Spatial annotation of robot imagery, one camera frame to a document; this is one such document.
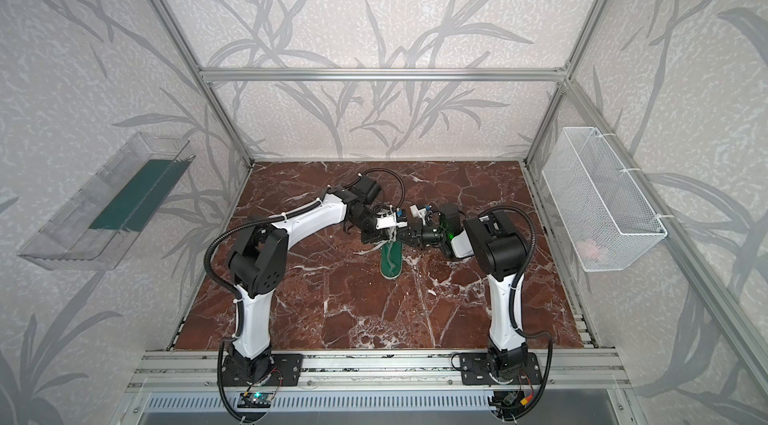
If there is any white shoelace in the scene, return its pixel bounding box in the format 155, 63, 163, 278
356, 227, 400, 255

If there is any green canvas sneaker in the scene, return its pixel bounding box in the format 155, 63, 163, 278
380, 240, 403, 280

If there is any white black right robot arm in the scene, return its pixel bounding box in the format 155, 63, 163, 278
396, 204, 536, 383

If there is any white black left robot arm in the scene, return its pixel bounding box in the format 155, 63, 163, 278
226, 189, 399, 383

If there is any pink object in basket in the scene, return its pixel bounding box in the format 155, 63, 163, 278
577, 239, 607, 262

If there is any green circuit board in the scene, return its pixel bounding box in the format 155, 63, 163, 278
237, 391, 276, 409

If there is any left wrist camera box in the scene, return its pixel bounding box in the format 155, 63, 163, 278
347, 175, 398, 229

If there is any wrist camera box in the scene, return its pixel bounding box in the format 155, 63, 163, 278
347, 175, 398, 229
409, 204, 464, 229

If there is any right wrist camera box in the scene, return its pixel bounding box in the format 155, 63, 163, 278
409, 204, 464, 229

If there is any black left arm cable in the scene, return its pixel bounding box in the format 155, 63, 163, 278
202, 168, 407, 420

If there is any right circuit board with wires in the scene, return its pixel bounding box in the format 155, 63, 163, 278
488, 389, 542, 423

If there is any white wire mesh basket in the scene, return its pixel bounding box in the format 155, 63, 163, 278
542, 126, 667, 272

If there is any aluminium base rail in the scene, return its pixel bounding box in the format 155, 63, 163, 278
113, 348, 639, 424

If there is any clear plastic wall tray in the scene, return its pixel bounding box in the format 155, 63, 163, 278
18, 132, 195, 271

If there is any aluminium cage frame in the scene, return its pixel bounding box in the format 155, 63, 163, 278
147, 0, 767, 392

